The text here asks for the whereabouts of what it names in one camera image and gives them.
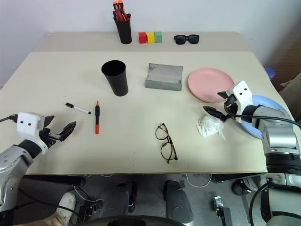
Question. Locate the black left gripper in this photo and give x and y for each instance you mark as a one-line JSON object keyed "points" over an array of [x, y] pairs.
{"points": [[50, 137]]}

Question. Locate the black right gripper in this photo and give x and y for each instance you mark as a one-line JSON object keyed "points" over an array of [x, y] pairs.
{"points": [[231, 107]]}

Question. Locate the pink plate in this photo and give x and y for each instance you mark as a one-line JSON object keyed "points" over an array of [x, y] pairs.
{"points": [[209, 83]]}

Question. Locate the white marker with black cap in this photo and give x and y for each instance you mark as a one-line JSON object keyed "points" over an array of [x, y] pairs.
{"points": [[78, 108]]}

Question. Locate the red and black pen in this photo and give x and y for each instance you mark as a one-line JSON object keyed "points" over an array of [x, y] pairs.
{"points": [[97, 117]]}

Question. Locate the grey tray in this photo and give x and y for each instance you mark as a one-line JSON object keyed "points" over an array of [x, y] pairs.
{"points": [[164, 77]]}

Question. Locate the tortoiseshell eyeglasses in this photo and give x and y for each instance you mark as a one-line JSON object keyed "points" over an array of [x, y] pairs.
{"points": [[167, 142]]}

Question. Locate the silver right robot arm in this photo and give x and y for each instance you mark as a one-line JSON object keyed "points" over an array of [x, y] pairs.
{"points": [[279, 139]]}

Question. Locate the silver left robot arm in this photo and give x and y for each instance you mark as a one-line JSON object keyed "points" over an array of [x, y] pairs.
{"points": [[14, 162]]}

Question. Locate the crumpled white tissue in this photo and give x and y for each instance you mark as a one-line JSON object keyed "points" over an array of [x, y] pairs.
{"points": [[209, 127]]}

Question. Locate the blue plate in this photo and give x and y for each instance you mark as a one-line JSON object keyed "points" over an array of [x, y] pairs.
{"points": [[265, 102]]}

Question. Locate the blue round object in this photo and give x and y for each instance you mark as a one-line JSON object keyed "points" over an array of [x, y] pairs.
{"points": [[270, 73]]}

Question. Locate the cardboard box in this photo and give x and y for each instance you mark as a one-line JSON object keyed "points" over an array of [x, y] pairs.
{"points": [[291, 91]]}

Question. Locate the black plastic cup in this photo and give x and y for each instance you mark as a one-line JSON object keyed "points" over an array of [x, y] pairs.
{"points": [[118, 82]]}

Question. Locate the black sunglasses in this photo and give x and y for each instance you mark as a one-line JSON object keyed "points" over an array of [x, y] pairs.
{"points": [[181, 39]]}

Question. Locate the white sneaker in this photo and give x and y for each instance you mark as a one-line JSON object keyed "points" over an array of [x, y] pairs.
{"points": [[67, 206]]}

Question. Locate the black shoe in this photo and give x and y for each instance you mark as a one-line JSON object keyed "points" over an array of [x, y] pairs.
{"points": [[238, 188]]}

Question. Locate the green cube block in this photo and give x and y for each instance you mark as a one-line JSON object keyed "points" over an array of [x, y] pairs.
{"points": [[158, 37]]}

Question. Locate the black metal floor clamp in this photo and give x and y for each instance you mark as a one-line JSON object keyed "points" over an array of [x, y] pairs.
{"points": [[89, 210]]}

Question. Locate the yellow cube block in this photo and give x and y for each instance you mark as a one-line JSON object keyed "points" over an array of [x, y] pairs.
{"points": [[150, 38]]}

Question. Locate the beige trouser leg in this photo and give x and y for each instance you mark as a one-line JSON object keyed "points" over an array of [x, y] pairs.
{"points": [[53, 220]]}

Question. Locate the dark rounded shape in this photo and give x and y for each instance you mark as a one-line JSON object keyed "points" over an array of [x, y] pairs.
{"points": [[176, 202], [128, 195]]}

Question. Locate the red cube block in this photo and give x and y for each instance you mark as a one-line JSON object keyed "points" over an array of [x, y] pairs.
{"points": [[142, 38]]}

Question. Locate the black pen holder cup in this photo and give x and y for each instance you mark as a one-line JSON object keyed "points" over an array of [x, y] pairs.
{"points": [[124, 31]]}

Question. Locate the black-ended pen in holder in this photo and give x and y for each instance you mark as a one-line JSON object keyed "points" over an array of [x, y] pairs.
{"points": [[129, 16]]}

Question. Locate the tall orange-capped pen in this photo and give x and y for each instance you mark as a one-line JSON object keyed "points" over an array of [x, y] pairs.
{"points": [[115, 5], [121, 5]]}

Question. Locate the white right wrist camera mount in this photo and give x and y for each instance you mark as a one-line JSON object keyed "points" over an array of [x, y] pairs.
{"points": [[243, 94]]}

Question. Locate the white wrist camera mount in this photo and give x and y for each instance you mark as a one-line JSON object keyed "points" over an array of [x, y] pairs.
{"points": [[243, 94], [27, 123]]}

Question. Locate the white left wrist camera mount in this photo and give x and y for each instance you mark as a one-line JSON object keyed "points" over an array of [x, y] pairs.
{"points": [[27, 123]]}

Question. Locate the black table frame bar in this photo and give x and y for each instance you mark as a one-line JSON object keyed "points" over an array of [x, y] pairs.
{"points": [[54, 180], [235, 177]]}

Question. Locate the metal floor bracket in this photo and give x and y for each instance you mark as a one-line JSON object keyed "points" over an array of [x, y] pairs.
{"points": [[221, 207]]}

